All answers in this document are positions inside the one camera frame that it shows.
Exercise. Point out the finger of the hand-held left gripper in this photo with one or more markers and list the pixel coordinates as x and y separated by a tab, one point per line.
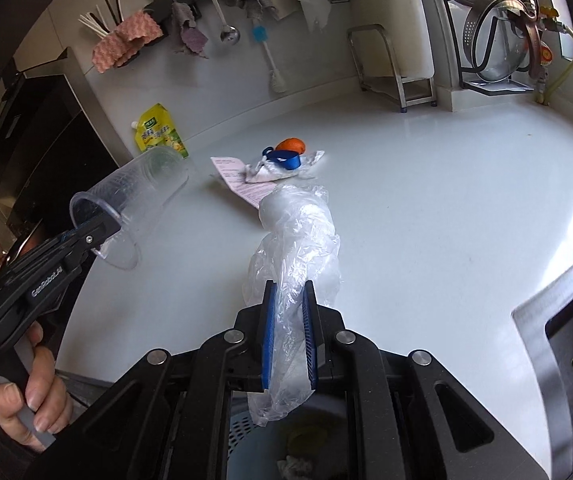
86	246
94	224

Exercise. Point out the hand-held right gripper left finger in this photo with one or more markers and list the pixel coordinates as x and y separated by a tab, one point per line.
268	335

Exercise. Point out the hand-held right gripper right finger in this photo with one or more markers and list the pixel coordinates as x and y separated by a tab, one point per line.
310	335

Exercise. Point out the clear plastic cup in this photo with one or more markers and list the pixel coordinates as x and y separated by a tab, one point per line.
136	195

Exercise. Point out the clear plastic bag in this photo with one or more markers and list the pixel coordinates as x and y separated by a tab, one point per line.
294	240

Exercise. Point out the light blue perforated basket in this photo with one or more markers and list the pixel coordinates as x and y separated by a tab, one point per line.
266	440

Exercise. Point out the pinkish white paper slip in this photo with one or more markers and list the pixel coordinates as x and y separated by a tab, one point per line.
246	185

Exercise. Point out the white plastic packet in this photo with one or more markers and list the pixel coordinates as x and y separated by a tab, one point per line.
266	170

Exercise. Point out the blue plastic scoop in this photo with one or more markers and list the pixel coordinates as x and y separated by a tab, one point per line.
286	159

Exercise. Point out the person's left hand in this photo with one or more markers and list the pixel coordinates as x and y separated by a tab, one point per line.
46	395

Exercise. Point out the black stove appliance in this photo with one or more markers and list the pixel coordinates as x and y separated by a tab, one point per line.
41	135

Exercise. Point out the yellow spout pouch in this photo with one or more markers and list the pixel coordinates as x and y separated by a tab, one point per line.
159	135

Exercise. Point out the pink sponge cloth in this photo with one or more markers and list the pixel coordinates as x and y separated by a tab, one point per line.
126	40

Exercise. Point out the white chopsticks bundle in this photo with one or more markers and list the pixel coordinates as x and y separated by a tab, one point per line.
94	25

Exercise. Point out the purple hanging cloth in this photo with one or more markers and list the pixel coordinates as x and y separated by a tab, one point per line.
196	42

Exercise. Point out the grey hanging cloth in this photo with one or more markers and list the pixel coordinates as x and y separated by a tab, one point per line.
181	20

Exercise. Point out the dark chopsticks bundle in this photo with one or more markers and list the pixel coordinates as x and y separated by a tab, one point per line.
111	2

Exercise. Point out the metal ladle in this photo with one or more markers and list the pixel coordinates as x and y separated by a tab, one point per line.
224	25

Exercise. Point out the blue bottle brush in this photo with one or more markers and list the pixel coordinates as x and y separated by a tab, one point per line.
269	60

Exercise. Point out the metal cutting board stand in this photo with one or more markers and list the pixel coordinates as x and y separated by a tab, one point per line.
416	90

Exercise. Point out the glass pot lid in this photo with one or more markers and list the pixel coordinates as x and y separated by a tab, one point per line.
496	45

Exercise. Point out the white cutting board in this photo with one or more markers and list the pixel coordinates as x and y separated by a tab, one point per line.
391	0

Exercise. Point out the gas valve orange knob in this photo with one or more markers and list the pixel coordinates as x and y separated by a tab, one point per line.
546	52

